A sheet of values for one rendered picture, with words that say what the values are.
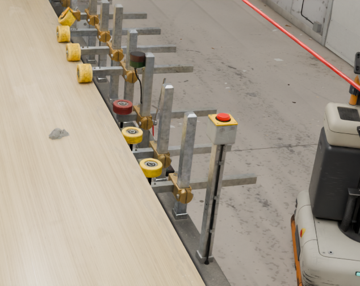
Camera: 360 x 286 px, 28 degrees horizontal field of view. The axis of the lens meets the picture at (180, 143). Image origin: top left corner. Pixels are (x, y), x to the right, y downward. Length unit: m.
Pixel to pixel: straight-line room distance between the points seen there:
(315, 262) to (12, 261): 1.61
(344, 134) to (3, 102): 1.49
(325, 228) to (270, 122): 1.74
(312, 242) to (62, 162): 1.35
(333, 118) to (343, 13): 3.28
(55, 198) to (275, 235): 1.80
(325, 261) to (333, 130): 0.58
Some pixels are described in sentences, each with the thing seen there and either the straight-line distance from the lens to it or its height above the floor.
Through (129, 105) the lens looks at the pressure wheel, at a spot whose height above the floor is 0.91.
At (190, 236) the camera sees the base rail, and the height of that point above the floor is 0.70.
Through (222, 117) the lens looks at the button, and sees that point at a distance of 2.12.
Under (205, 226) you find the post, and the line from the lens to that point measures 2.30.
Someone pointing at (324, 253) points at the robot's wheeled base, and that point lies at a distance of 3.29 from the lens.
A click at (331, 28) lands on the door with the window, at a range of 6.67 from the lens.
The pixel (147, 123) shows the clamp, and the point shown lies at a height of 0.85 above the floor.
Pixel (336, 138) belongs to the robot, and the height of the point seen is 0.74.
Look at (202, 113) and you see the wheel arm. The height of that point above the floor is 0.85.
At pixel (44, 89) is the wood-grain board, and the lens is 3.03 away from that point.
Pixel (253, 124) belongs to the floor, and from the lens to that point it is 4.99.
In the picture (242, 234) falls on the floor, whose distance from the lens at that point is 3.80.
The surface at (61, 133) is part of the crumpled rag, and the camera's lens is 2.65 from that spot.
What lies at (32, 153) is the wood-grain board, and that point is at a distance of 2.54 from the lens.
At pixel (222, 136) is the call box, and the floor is 1.18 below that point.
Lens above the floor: 2.13
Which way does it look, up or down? 27 degrees down
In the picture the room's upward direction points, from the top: 6 degrees clockwise
